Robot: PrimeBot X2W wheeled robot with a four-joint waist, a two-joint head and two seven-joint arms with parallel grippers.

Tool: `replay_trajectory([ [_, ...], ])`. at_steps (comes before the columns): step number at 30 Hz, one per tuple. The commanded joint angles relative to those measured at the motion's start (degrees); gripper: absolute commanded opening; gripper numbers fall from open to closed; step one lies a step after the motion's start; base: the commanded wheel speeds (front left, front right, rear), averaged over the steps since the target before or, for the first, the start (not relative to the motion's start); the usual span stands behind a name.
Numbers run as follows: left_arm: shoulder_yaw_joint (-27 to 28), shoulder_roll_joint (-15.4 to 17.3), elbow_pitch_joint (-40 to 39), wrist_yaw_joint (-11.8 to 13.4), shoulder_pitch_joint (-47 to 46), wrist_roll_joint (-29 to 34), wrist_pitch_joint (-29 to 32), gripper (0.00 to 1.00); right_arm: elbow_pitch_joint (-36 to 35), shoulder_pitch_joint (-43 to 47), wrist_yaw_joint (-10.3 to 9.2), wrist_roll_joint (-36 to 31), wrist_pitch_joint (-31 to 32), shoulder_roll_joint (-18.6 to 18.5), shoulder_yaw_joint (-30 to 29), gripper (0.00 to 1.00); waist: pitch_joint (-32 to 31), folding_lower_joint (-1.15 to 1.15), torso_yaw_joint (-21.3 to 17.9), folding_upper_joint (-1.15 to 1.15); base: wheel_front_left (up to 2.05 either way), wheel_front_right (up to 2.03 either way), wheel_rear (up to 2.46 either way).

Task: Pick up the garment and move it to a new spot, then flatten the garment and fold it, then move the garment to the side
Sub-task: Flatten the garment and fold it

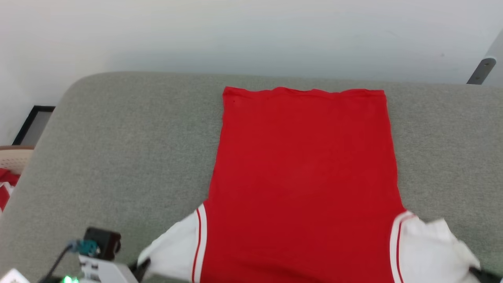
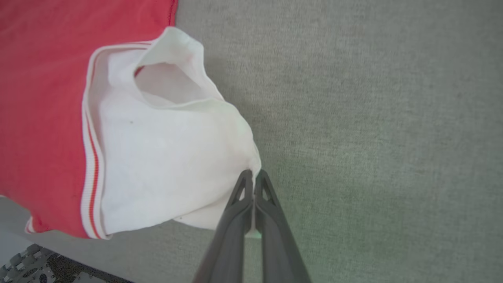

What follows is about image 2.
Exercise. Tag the black and grey robot base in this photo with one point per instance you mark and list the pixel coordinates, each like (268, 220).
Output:
(43, 269)

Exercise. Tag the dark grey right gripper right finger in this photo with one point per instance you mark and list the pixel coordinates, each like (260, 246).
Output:
(277, 243)

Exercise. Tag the red and white garment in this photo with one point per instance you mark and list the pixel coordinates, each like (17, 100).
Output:
(165, 157)

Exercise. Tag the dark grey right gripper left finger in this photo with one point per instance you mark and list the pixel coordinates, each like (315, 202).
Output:
(232, 236)

